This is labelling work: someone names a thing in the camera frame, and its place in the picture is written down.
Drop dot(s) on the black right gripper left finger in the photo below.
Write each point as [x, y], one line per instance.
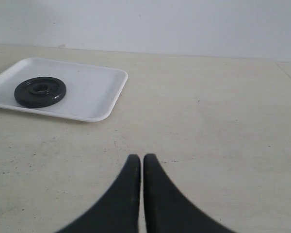
[117, 211]

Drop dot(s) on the white plastic tray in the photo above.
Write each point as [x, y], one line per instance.
[91, 91]

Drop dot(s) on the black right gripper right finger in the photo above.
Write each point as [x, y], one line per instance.
[167, 210]

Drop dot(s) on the black weight plate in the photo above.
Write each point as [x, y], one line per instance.
[40, 92]

